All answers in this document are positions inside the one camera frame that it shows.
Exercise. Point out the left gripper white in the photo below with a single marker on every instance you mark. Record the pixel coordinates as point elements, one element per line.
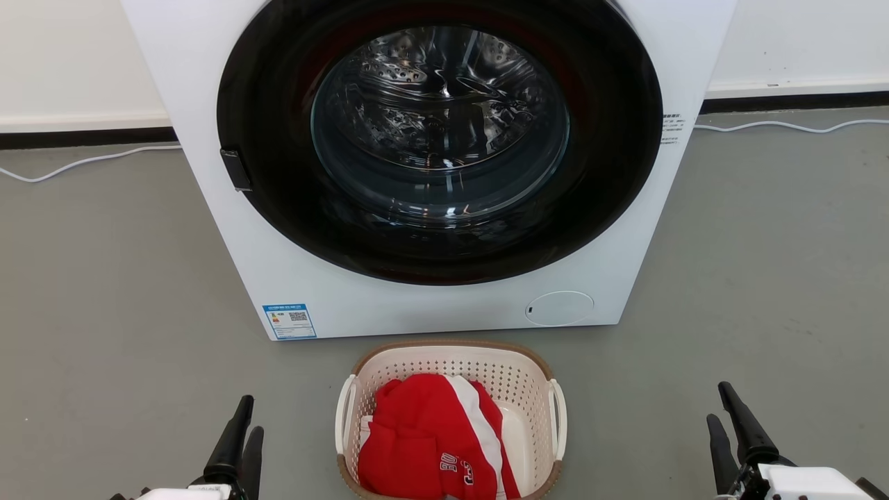
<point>184,494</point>

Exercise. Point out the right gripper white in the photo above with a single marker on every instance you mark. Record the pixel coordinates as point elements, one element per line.
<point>806,485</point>

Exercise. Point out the cream perforated laundry basket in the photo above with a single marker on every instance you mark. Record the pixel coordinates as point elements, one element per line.
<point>444,361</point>

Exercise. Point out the blue energy label sticker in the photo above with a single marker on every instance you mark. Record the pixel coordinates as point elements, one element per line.
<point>289,321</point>

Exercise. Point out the red white jersey garment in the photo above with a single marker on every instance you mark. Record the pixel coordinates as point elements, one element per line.
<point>410,444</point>

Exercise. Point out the round white filter cover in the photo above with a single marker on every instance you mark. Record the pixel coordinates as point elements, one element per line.
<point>559,308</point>

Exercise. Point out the white washing machine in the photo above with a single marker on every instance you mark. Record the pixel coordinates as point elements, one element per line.
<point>208,229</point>

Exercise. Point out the black round washer door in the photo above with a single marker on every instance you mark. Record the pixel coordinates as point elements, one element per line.
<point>278,208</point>

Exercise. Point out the small text sticker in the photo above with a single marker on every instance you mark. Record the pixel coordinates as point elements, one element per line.
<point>671,128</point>

